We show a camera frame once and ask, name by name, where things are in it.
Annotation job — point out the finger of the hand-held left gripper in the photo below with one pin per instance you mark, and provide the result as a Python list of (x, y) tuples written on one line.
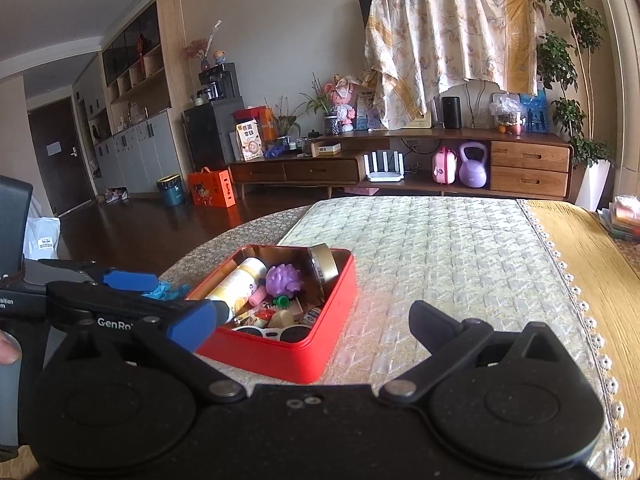
[(127, 281), (75, 310)]

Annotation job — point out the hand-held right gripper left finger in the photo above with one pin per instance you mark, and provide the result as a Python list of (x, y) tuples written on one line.
[(192, 327)]

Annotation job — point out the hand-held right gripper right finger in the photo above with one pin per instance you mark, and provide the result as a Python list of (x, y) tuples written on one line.
[(432, 325)]

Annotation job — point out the white yellow bottle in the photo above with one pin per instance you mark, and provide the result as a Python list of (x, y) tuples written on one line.
[(235, 285)]

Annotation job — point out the red tin box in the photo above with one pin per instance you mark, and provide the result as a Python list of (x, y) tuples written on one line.
[(280, 355)]

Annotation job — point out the white sunglasses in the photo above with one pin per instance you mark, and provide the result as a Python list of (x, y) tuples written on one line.
[(290, 334)]

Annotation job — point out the purple spiky toy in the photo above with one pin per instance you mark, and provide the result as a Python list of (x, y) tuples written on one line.
[(284, 282)]

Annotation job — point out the small white blue packet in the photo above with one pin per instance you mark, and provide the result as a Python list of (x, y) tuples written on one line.
[(310, 315)]

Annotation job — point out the person's left hand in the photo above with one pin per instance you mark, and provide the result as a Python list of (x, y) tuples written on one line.
[(7, 350)]

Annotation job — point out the white plastic bag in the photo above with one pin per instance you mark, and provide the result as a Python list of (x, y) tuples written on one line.
[(42, 240)]

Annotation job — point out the cream quilted mat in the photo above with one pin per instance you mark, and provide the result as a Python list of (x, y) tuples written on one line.
[(450, 260)]

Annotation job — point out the dark wooden door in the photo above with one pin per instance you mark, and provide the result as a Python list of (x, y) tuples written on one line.
[(57, 155)]

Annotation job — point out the white shoes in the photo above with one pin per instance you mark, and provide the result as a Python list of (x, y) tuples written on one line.
[(116, 195)]

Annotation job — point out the teal trash bin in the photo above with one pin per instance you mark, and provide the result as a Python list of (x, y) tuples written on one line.
[(171, 190)]

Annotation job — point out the orange gift box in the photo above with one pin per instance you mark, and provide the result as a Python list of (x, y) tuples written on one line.
[(212, 187)]

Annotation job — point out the pink flat box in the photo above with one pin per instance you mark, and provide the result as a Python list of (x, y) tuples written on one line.
[(361, 190)]

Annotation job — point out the pink toy case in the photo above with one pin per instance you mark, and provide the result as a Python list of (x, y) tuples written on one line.
[(444, 170)]

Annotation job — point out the purple kettlebell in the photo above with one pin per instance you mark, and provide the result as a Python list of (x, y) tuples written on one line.
[(472, 170)]

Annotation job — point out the white router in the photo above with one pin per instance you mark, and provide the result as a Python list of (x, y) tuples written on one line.
[(384, 167)]

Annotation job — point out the dark wooden drawer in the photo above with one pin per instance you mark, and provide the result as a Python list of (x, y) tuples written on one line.
[(322, 170), (257, 172)]

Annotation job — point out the black fridge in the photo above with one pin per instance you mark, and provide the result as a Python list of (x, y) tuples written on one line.
[(210, 132)]

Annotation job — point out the light wooden drawer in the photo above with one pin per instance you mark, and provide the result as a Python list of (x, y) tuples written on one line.
[(530, 156), (527, 182)]

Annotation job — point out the yellow tablecloth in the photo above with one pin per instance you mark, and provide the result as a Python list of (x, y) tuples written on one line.
[(600, 285)]

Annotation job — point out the cartoon snack box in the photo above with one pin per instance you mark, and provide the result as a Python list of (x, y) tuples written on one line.
[(248, 140)]

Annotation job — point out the wooden TV cabinet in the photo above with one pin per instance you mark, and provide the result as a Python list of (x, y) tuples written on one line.
[(400, 135)]

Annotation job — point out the small blue item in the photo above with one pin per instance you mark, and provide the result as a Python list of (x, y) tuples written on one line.
[(274, 151)]

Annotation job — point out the white planter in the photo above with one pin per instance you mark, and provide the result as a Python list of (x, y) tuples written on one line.
[(592, 185)]

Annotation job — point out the red gift bag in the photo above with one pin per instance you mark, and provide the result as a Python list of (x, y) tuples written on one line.
[(260, 115)]

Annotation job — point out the black speaker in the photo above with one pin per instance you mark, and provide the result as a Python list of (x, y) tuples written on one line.
[(451, 112)]

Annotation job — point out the black coffee machine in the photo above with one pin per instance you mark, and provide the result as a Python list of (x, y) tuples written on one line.
[(217, 82)]

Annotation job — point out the stack of colourful folders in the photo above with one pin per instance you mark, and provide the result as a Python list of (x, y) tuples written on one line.
[(625, 220)]

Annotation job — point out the small potted plant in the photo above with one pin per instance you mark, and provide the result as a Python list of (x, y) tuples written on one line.
[(320, 105), (286, 125)]

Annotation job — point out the pastel picture box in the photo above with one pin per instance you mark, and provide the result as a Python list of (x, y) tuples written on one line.
[(367, 110)]

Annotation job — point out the plastic bag of fruit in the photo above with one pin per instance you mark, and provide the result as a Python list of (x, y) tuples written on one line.
[(507, 112)]

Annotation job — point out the vase of dried flowers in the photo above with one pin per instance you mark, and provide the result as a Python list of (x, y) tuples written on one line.
[(202, 57)]

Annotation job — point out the small figurine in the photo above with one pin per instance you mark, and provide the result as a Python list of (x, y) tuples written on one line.
[(219, 57)]

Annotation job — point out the pink plush doll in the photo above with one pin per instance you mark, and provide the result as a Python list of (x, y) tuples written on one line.
[(342, 100)]

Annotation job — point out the tall green potted tree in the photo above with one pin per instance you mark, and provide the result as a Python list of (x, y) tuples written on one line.
[(570, 60)]

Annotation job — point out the floral cloth cover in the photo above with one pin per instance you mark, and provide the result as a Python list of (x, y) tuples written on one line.
[(450, 25)]

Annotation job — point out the beige standing air conditioner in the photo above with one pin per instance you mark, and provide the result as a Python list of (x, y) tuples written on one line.
[(620, 60)]

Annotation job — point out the wall cabinet unit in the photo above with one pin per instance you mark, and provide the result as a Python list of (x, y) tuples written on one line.
[(135, 110)]

